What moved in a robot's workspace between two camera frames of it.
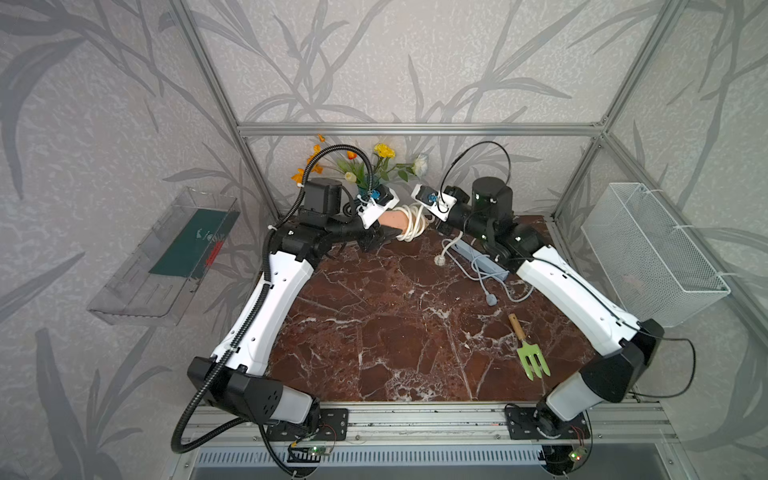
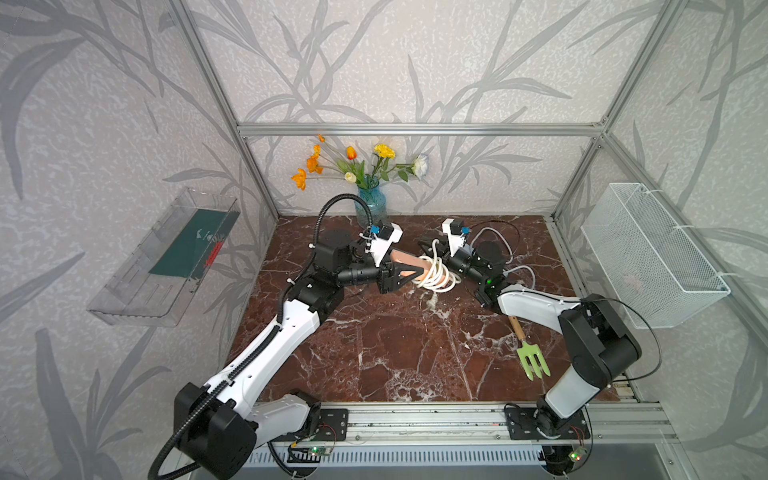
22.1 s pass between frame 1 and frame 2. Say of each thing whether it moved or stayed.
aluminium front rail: stayed
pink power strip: moved
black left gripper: moved
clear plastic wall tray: stayed
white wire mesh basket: stayed
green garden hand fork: stayed
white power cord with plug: moved
